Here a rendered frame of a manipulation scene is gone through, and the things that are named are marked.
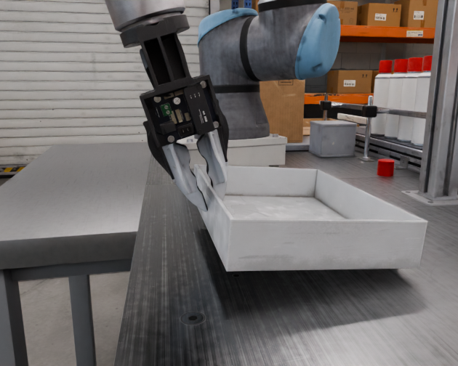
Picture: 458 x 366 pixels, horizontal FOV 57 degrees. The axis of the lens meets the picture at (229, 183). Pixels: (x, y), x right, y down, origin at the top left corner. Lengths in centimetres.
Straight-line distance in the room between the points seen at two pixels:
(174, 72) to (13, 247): 32
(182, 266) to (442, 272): 28
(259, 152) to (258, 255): 41
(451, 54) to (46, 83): 462
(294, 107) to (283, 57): 55
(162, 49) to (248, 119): 40
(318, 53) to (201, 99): 34
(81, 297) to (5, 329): 88
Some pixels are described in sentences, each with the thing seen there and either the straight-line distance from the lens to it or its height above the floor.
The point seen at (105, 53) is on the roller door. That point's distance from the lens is 501.
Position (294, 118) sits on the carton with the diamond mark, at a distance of 128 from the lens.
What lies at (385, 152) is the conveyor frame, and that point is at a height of 85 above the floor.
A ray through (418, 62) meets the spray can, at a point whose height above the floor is 107.
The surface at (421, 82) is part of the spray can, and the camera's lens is 109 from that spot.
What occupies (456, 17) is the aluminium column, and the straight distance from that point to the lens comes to 77.
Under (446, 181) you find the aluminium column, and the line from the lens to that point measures 81.
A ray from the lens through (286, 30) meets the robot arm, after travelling 73.
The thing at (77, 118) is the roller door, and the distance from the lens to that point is 505.
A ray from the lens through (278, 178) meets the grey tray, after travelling 67.
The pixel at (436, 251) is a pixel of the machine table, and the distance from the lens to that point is 56.
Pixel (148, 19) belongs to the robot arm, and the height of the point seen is 108.
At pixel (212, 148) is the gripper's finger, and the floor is 95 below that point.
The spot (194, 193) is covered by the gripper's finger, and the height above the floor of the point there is 90.
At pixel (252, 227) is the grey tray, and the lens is 39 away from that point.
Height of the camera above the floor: 102
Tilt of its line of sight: 13 degrees down
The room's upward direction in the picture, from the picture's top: straight up
